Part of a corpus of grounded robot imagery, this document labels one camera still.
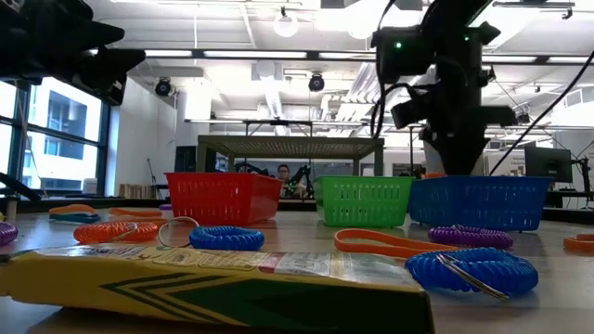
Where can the black ceiling spotlight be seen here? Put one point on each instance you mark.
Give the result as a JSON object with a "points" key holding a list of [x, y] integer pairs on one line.
{"points": [[316, 82], [163, 87]]}

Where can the blue coil wristband keyring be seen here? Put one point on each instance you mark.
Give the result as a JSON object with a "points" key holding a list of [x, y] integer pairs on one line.
{"points": [[510, 273], [227, 239]]}

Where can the black ceiling camera cluster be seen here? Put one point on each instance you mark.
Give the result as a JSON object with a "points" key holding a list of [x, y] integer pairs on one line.
{"points": [[523, 119]]}

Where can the red plastic basket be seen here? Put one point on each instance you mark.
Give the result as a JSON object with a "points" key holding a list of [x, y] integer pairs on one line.
{"points": [[223, 199]]}

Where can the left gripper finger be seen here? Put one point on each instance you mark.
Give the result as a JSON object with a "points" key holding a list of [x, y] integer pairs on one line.
{"points": [[118, 62], [104, 33]]}

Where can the yellow crayon box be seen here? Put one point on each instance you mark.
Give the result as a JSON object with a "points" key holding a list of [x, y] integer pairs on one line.
{"points": [[185, 287]]}

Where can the window with dark frame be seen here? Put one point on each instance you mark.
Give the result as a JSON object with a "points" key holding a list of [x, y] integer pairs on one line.
{"points": [[65, 120]]}

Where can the black background robot arm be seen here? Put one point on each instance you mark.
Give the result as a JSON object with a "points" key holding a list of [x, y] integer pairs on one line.
{"points": [[301, 178], [253, 169]]}

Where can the green plastic basket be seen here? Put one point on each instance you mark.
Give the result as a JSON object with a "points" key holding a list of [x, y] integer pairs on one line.
{"points": [[362, 201]]}

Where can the purple coil wristband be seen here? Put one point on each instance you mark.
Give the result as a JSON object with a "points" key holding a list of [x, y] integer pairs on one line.
{"points": [[7, 234], [468, 237], [165, 207]]}

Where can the orange coil wristband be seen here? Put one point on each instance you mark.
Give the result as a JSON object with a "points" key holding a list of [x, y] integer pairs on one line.
{"points": [[107, 233], [434, 175]]}

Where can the person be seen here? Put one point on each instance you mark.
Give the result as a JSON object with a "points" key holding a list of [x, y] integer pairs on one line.
{"points": [[284, 172]]}

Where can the blue plastic basket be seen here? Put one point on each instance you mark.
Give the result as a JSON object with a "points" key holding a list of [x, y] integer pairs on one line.
{"points": [[482, 204]]}

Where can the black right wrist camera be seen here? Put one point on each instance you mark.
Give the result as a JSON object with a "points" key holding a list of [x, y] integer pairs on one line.
{"points": [[408, 113]]}

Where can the white bin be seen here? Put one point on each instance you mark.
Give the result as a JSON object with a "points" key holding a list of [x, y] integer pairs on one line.
{"points": [[89, 185]]}

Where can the wooden blocks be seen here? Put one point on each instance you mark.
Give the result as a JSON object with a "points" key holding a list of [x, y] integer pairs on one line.
{"points": [[134, 191]]}

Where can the ceiling light bar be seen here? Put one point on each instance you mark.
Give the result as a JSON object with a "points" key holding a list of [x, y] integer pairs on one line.
{"points": [[255, 54]]}

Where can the white sign board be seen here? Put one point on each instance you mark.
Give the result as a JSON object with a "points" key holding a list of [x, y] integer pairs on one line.
{"points": [[506, 163]]}

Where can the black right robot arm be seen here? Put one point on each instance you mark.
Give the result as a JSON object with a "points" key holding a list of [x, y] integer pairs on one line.
{"points": [[441, 42]]}

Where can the black background gantry frame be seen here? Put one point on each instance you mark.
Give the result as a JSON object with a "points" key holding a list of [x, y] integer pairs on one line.
{"points": [[278, 122]]}

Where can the blue rubber band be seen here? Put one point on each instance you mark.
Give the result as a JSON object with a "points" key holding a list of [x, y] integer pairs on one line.
{"points": [[74, 218]]}

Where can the black computer monitor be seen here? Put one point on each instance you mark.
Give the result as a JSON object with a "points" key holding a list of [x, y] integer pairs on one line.
{"points": [[547, 164]]}

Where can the round white ceiling lamp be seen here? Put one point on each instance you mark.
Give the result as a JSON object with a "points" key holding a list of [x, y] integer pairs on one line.
{"points": [[285, 25]]}

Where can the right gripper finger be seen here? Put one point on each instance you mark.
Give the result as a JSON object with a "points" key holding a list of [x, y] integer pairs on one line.
{"points": [[459, 153]]}

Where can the black cabinet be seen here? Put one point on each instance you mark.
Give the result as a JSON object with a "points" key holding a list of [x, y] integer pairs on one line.
{"points": [[185, 160]]}

